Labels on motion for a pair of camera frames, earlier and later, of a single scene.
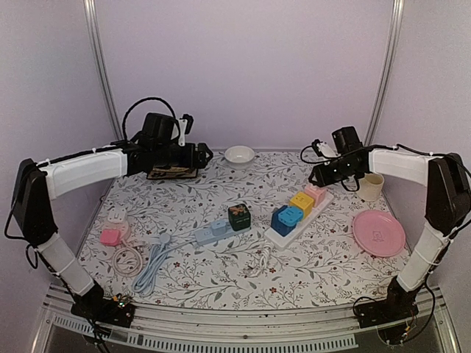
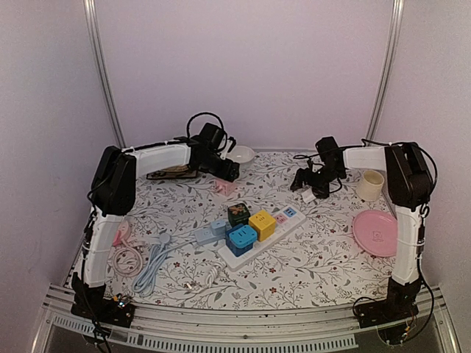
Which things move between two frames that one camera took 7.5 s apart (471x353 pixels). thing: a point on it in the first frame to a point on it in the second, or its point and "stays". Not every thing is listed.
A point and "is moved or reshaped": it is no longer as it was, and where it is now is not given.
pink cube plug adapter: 317,193 is moved or reshaped
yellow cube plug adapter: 303,201 to 263,223
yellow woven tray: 172,172 stays
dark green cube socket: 239,217 stays
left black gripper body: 165,157 to 213,166
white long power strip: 277,241 to 285,220
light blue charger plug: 218,228 stays
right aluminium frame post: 397,13 stays
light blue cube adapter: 291,215 to 240,238
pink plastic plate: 378,233 stays
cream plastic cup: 370,187 stays
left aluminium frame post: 99,64 stays
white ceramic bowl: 239,154 stays
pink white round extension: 125,248 stays
